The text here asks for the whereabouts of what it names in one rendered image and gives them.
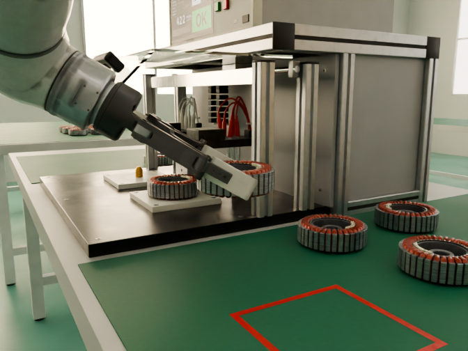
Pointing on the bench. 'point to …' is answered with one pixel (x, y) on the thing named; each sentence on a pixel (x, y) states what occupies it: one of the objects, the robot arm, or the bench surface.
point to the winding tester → (297, 15)
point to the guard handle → (109, 60)
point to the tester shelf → (308, 43)
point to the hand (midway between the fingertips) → (233, 175)
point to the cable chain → (216, 102)
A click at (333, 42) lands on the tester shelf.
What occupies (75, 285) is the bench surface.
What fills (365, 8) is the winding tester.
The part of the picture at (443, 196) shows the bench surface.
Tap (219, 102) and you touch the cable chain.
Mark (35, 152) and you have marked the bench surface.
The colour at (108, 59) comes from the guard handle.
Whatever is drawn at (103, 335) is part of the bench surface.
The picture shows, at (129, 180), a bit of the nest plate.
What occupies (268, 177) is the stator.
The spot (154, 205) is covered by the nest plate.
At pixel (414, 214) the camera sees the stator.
